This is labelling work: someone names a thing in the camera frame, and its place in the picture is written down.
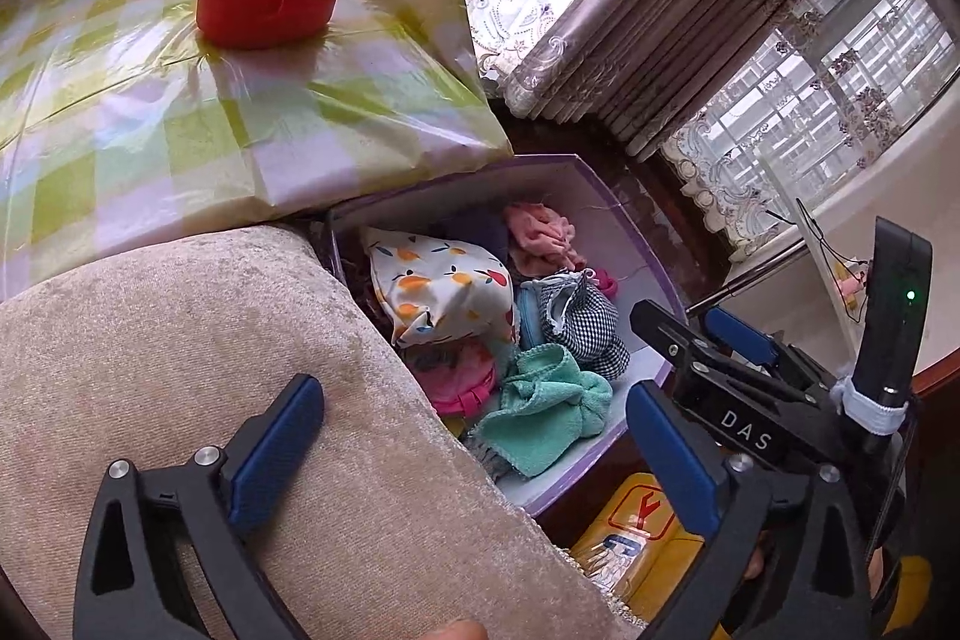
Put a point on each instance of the green towel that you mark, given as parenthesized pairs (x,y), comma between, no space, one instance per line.
(540,400)

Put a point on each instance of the mauve patterned curtain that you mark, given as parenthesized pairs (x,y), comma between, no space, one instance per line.
(675,10)

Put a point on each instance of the purple knitted sock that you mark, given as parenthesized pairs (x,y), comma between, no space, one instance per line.
(480,231)

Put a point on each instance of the yellow plastic package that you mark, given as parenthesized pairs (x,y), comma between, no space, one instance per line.
(637,550)

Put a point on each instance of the grey metal rod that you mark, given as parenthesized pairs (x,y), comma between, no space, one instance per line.
(750,280)

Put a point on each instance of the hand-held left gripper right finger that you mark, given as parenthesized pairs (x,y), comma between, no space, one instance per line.
(671,452)

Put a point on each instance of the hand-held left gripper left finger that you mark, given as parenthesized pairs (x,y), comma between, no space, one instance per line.
(277,452)

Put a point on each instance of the beige velvet stool cushion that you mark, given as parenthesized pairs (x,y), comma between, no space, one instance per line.
(187,347)

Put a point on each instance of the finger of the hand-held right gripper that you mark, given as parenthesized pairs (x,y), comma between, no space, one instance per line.
(697,370)
(739,332)

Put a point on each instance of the purple cardboard box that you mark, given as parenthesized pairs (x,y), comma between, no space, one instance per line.
(592,212)

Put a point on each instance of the green checkered plastic tablecloth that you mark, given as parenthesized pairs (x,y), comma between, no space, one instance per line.
(150,108)

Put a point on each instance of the magenta knitted sock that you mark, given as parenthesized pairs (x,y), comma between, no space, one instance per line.
(604,284)

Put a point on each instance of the person's left hand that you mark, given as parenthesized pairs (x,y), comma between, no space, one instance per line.
(457,631)

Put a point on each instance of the black white houndstooth pouch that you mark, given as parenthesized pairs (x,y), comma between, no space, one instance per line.
(592,332)

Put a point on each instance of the sheer floral lace curtain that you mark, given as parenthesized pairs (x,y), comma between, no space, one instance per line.
(847,63)

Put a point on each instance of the white fruit print cloth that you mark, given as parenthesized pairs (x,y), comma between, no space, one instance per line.
(442,287)

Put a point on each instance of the pink floral pouch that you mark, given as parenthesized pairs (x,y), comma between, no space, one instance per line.
(457,377)

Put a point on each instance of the light blue soft pouch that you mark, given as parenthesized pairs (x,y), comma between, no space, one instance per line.
(529,317)

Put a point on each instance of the pink cloth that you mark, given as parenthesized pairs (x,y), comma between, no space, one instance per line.
(536,231)

